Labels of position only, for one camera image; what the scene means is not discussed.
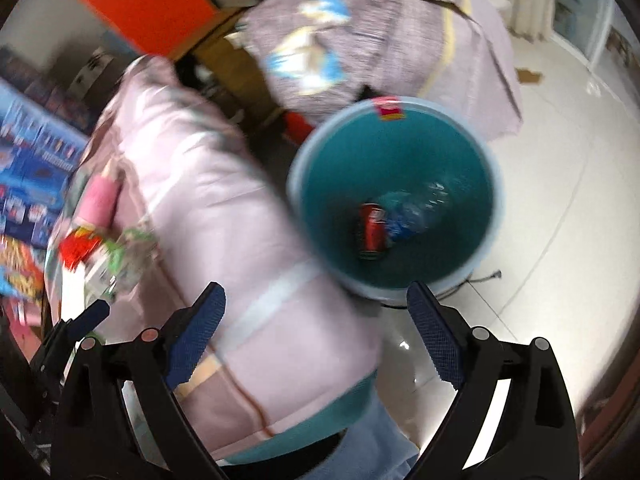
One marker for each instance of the purple striped cloth bundle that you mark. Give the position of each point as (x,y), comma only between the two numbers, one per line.
(319,56)

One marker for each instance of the pink paper cup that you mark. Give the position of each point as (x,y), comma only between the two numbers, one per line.
(97,205)

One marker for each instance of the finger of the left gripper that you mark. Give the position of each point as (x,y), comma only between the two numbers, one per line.
(50,360)

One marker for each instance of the pink plaid quilt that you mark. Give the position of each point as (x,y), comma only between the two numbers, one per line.
(293,359)

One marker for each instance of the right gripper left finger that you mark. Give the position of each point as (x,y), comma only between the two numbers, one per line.
(160,365)

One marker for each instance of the cardboard scrap on floor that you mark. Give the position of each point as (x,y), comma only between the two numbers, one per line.
(526,76)

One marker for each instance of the red soda can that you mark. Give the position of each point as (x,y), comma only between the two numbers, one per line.
(371,233)

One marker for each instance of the blue toy box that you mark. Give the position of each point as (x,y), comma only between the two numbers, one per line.
(39,153)

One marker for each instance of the red round stool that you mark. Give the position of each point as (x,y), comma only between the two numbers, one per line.
(297,128)

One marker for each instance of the green melon seed packet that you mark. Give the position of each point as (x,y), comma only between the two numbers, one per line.
(128,257)

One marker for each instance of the clear water bottle blue label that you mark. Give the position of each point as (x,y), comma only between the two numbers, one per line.
(410,214)

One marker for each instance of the teal plastic trash bin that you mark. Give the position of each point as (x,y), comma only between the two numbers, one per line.
(395,190)

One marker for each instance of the brown wooden cabinet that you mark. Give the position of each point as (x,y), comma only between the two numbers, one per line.
(237,72)

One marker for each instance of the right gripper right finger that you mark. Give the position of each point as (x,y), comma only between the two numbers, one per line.
(473,366)

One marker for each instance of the red snack wrapper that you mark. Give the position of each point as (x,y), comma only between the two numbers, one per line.
(78,246)

